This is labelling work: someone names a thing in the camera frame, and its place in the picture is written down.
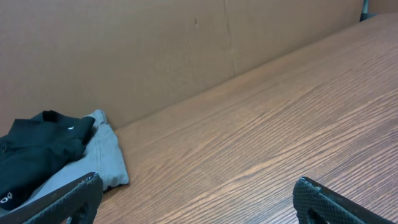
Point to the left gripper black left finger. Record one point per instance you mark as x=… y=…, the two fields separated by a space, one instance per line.
x=76 y=202

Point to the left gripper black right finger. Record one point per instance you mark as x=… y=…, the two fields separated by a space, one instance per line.
x=317 y=204

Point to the grey folded garment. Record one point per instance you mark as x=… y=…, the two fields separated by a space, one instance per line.
x=102 y=155

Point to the black folded polo shirt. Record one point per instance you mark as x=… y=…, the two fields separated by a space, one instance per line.
x=37 y=148

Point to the brown cardboard back panel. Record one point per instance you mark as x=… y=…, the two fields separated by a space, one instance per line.
x=131 y=58

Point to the dark post behind panel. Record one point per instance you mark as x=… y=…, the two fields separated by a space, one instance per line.
x=365 y=11

